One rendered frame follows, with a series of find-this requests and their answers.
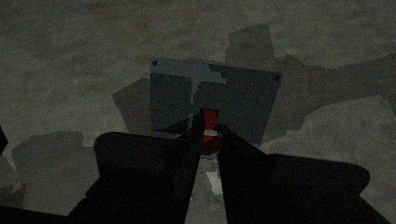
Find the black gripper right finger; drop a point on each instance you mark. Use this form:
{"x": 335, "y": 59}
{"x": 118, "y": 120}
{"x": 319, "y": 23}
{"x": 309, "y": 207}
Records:
{"x": 250, "y": 177}

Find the dark grey sloped panel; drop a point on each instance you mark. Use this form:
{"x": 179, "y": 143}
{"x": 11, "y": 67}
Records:
{"x": 180, "y": 91}

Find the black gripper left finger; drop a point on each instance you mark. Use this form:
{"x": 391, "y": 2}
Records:
{"x": 175, "y": 160}

